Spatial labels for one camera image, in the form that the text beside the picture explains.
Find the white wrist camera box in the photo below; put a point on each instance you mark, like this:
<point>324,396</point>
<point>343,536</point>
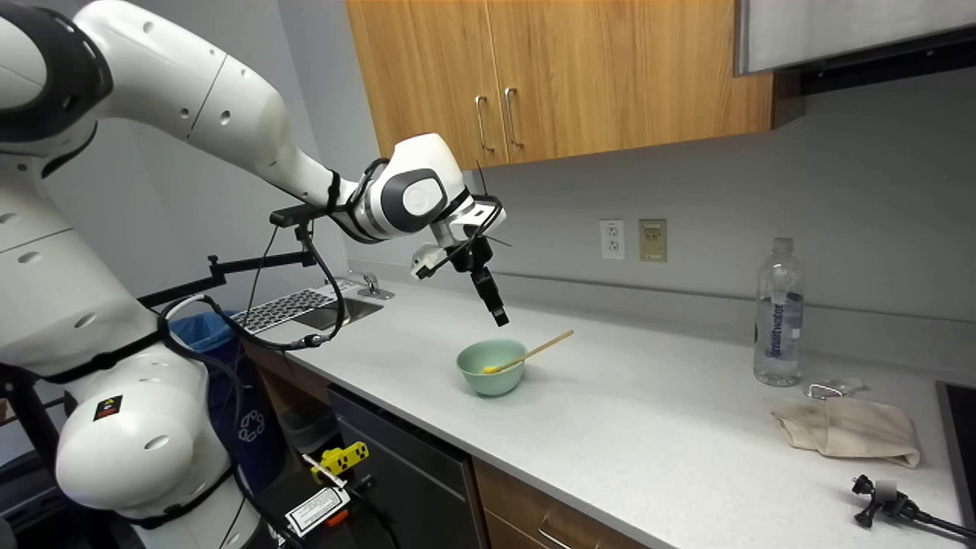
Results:
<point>427,264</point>

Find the metal faucet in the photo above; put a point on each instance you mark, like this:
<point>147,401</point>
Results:
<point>372,289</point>

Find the wooden wall cabinet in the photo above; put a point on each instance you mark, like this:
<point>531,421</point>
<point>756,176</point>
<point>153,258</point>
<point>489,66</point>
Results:
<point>610,62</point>

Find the crumpled clear wrapper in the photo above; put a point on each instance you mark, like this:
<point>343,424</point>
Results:
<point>834,390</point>

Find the wooden spoon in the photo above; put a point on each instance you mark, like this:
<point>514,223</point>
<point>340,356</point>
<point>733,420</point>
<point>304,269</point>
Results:
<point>537,350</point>

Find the black stovetop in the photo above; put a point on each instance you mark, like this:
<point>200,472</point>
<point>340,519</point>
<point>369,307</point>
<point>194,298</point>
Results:
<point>962,446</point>

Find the clear plastic water bottle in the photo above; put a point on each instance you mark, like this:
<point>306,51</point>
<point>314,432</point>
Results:
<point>780,326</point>

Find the black mini tripod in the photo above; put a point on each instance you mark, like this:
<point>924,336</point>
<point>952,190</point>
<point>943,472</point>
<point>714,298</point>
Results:
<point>887,504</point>

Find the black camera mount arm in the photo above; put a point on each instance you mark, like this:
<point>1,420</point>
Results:
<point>253,267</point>

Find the beige wall switch plate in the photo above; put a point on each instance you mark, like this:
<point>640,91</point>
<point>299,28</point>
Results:
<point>654,239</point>

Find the yellow hand tool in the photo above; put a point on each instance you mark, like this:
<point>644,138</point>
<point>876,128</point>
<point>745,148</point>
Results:
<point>344,459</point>

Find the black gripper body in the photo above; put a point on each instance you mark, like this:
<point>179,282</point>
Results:
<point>474,254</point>

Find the white and red device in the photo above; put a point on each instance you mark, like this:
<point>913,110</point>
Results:
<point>318,508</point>

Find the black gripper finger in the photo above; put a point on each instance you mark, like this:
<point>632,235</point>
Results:
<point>489,293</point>

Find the blue recycling bin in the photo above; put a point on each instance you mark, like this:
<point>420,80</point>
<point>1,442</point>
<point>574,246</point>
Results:
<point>253,408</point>

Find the dark dishwasher front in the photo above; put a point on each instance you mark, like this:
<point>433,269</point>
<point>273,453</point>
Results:
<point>415,476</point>

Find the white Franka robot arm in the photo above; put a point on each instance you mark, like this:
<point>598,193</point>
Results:
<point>203,94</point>

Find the beige cloth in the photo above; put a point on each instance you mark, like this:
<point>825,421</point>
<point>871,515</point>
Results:
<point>848,428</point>

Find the grey range hood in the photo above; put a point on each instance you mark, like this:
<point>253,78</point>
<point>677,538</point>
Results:
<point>854,33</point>

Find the wooden drawer front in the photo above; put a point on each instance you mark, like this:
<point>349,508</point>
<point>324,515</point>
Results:
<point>527,515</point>

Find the wooden cabinet door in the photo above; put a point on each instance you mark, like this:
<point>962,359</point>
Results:
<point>427,62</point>
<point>630,62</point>

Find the steel sink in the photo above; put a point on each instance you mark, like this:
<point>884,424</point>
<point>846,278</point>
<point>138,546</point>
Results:
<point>337,312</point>

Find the light green bowl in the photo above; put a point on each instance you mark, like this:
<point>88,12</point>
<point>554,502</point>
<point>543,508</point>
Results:
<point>493,386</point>

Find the white wall outlet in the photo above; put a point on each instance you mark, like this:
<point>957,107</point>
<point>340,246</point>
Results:
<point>613,239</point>

